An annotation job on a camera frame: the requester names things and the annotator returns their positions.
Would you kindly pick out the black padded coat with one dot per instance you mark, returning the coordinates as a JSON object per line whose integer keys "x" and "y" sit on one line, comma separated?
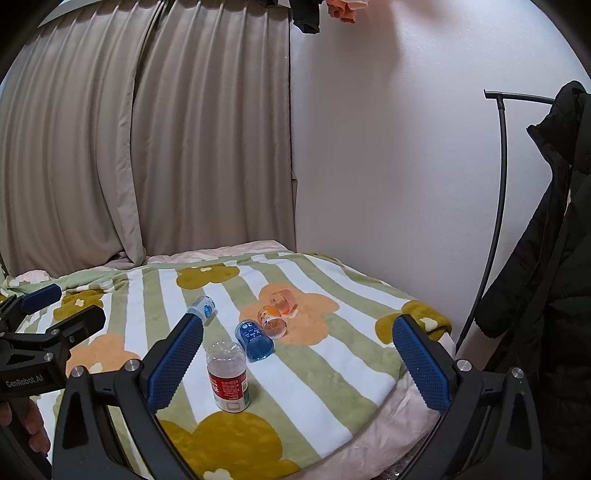
{"x": 545, "y": 300}

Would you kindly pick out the pink hanging garment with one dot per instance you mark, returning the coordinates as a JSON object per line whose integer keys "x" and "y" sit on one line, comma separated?
{"x": 344, "y": 9}

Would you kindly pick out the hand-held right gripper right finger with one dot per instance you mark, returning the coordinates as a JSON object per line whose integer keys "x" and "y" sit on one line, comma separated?
{"x": 421, "y": 367}

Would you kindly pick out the beige curtain panel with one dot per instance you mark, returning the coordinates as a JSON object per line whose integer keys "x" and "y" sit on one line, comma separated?
{"x": 69, "y": 138}
{"x": 212, "y": 138}

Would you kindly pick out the clear cup orange print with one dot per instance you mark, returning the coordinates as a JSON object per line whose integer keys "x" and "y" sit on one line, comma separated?
{"x": 273, "y": 324}

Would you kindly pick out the small white blue bottle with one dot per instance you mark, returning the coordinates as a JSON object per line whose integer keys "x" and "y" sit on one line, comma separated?
{"x": 203, "y": 307}

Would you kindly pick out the person's left hand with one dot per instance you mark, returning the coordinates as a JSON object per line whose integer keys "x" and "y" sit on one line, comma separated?
{"x": 36, "y": 424}

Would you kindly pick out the green striped floral blanket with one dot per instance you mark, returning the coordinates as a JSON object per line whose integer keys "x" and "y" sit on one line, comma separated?
{"x": 323, "y": 369}

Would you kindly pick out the blue translucent cup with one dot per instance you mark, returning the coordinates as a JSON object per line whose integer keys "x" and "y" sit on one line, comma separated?
{"x": 255, "y": 342}

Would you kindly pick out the black metal clothes rack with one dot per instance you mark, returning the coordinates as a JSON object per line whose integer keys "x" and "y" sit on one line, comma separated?
{"x": 505, "y": 161}

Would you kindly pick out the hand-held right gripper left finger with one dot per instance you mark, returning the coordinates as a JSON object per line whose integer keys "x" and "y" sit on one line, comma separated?
{"x": 175, "y": 364}

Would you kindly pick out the black hanging garment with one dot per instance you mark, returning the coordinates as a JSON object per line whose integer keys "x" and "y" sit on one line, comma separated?
{"x": 305, "y": 18}

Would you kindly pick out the pink translucent cup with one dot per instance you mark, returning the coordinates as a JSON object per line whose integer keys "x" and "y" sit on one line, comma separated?
{"x": 285, "y": 302}

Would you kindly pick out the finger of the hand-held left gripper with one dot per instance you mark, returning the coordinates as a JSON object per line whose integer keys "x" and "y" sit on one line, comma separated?
{"x": 41, "y": 296}
{"x": 78, "y": 323}

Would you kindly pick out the clear plastic bottle red label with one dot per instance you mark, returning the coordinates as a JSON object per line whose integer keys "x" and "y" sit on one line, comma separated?
{"x": 227, "y": 376}

